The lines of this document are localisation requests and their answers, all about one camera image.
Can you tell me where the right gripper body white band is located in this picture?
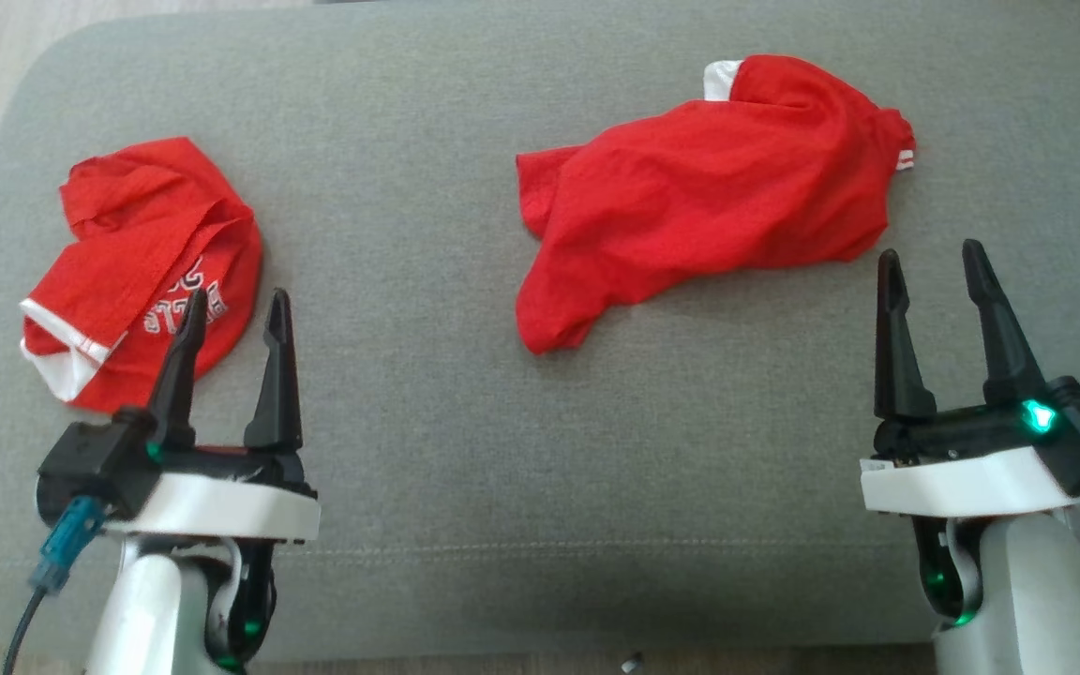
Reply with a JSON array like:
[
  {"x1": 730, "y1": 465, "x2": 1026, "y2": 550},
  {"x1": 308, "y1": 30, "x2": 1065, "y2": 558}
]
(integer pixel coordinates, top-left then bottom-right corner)
[{"x1": 860, "y1": 396, "x2": 1080, "y2": 518}]

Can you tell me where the red white basketball jersey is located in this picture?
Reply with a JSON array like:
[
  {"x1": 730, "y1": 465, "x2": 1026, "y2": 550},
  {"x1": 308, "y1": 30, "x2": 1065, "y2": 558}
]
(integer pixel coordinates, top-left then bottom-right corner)
[{"x1": 515, "y1": 54, "x2": 917, "y2": 355}]

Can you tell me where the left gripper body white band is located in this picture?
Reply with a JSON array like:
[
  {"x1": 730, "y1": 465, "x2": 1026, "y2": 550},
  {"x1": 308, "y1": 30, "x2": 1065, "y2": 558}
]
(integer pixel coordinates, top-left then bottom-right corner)
[{"x1": 104, "y1": 441, "x2": 322, "y2": 545}]

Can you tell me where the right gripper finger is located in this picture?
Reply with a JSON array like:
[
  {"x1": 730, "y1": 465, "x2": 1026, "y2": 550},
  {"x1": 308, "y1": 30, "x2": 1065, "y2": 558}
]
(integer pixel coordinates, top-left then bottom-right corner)
[
  {"x1": 874, "y1": 248, "x2": 938, "y2": 421},
  {"x1": 962, "y1": 238, "x2": 1049, "y2": 407}
]

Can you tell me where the red basketball shorts white trim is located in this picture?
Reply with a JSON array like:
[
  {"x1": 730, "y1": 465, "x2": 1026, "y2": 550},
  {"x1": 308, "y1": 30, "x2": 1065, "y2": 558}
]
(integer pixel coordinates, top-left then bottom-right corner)
[{"x1": 20, "y1": 137, "x2": 264, "y2": 413}]

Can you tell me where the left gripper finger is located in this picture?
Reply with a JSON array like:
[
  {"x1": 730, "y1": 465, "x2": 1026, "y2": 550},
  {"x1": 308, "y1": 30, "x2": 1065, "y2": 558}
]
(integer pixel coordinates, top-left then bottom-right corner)
[
  {"x1": 243, "y1": 287, "x2": 305, "y2": 451},
  {"x1": 144, "y1": 288, "x2": 210, "y2": 449}
]

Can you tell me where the grey sofa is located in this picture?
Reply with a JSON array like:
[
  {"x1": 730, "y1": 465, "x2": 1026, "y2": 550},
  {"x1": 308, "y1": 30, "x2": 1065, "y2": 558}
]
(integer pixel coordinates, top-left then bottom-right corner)
[{"x1": 0, "y1": 0, "x2": 1080, "y2": 667}]

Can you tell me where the left cable blue connector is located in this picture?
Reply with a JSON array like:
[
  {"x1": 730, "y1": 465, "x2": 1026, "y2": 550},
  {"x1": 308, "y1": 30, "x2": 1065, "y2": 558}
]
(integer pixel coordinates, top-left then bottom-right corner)
[{"x1": 2, "y1": 495, "x2": 112, "y2": 675}]

